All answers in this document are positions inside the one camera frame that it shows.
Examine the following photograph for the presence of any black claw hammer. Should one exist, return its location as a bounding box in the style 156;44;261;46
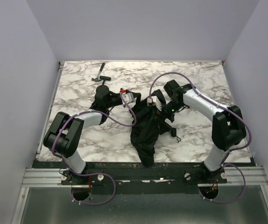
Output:
92;63;111;85

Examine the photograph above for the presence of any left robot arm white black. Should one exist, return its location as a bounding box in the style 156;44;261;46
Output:
43;85;123;174

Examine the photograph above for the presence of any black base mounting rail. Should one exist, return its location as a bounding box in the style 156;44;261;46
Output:
32;160;230;196

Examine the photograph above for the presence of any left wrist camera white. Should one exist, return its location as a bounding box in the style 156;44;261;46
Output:
120;88;134;107

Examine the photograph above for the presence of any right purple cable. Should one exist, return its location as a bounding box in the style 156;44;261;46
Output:
149;72;253;203

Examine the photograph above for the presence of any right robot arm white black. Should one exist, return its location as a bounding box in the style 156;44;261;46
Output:
160;80;247;174

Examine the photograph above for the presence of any black folding umbrella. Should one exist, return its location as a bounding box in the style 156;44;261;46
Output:
130;90;184;168

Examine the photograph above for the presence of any aluminium frame rail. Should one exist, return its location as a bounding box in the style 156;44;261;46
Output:
11;168;61;224

